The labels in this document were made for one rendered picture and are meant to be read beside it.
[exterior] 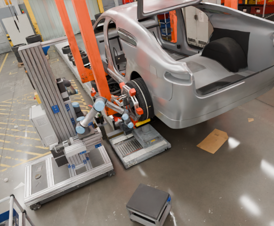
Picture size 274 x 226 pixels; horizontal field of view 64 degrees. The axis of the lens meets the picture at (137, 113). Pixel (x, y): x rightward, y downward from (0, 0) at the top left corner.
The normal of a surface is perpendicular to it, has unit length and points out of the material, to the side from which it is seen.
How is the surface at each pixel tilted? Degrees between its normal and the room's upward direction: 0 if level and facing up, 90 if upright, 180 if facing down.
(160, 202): 0
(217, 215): 0
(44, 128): 90
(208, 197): 0
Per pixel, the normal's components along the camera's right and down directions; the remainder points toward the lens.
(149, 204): -0.18, -0.84
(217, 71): 0.00, -0.62
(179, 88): -0.24, 0.57
